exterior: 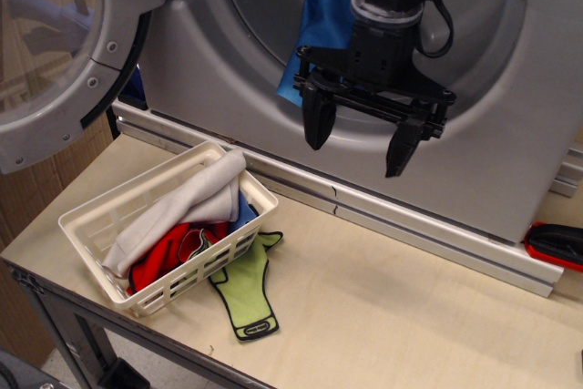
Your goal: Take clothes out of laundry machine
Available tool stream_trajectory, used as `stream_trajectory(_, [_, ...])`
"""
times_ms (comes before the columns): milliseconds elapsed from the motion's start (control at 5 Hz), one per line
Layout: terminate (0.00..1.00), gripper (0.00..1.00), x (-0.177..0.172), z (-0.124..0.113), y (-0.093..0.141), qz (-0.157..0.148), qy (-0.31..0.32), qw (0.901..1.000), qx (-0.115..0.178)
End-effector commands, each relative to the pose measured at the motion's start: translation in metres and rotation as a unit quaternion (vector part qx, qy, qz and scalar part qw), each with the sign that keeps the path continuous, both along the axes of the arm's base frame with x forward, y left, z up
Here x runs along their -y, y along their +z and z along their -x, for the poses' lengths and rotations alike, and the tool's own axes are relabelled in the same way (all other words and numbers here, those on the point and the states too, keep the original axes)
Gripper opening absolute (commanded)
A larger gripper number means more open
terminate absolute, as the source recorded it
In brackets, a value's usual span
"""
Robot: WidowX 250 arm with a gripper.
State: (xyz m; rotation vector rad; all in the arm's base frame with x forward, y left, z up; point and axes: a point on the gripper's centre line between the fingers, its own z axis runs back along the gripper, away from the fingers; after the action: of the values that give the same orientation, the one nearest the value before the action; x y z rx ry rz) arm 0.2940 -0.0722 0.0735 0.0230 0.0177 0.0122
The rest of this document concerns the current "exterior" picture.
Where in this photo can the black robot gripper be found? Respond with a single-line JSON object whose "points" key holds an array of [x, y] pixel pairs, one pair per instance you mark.
{"points": [[375, 75]]}

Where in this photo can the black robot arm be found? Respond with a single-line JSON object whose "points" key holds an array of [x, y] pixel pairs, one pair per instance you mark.
{"points": [[436, 27]]}

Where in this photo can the round washing machine door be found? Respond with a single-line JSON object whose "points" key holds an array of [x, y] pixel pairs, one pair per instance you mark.
{"points": [[62, 64]]}

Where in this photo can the small blue cloth in basket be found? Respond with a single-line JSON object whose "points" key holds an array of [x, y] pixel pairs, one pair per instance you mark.
{"points": [[247, 213]]}

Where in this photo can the white grey cloth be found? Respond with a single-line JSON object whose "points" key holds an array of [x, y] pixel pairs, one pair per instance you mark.
{"points": [[210, 196]]}

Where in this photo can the red cloth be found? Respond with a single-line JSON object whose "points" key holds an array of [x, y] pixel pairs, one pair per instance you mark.
{"points": [[176, 247]]}

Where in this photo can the green cloth with black trim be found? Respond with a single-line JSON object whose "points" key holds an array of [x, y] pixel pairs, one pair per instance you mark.
{"points": [[241, 286]]}

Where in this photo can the red and black tool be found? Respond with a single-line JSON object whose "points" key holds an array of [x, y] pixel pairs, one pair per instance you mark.
{"points": [[557, 244]]}

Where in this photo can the white plastic basket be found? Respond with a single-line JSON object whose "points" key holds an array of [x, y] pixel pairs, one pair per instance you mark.
{"points": [[93, 228]]}

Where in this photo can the aluminium profile rail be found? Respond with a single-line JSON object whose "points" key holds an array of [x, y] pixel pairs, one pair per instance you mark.
{"points": [[506, 261]]}

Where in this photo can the grey metal table frame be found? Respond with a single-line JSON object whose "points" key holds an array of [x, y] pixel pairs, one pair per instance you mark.
{"points": [[79, 329]]}

